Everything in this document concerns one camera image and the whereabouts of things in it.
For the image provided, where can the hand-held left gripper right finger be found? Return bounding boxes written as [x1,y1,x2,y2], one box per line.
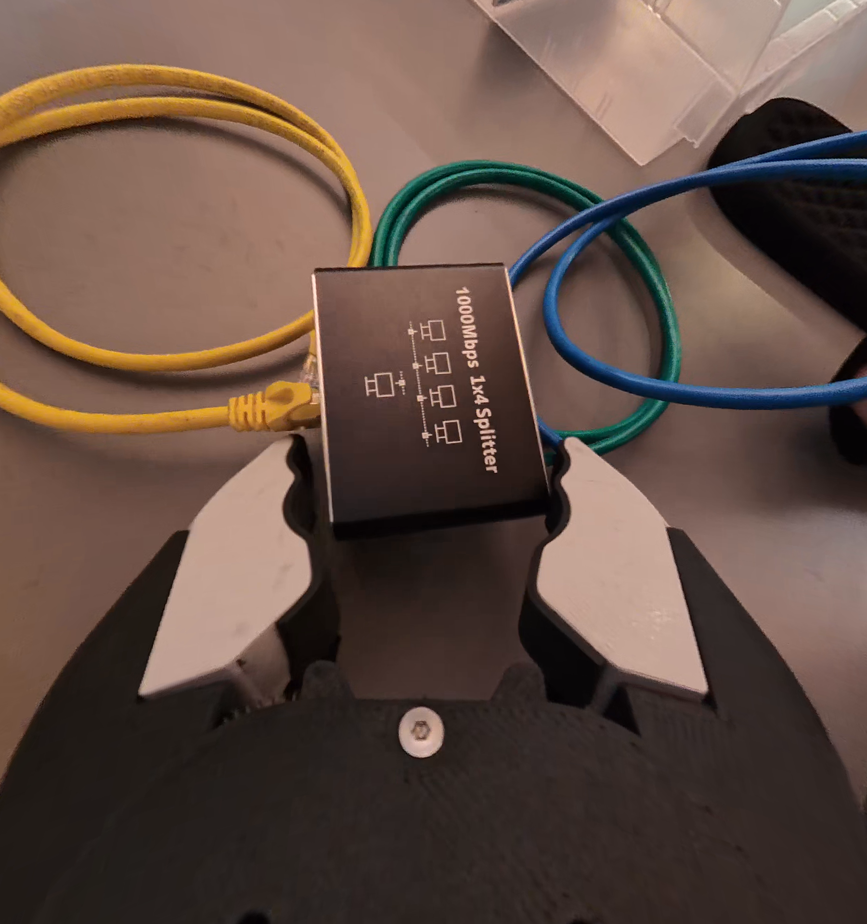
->
[518,435,710,707]

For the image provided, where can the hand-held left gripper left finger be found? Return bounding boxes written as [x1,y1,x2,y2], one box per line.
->
[137,436,342,707]

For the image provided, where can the blue ethernet cable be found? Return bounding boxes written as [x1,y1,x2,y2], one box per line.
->
[507,124,867,452]

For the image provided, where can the yellow ethernet cable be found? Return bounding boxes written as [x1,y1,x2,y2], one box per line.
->
[0,64,373,436]

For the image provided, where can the green ethernet cable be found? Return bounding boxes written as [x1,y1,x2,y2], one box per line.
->
[367,160,683,457]

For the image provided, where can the black network splitter box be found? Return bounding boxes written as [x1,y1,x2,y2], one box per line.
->
[312,263,552,541]

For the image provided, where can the black mesh wrist rest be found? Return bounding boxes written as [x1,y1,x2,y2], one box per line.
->
[704,99,867,340]

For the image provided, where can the clear acrylic tray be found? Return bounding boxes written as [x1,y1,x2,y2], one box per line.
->
[473,0,867,167]

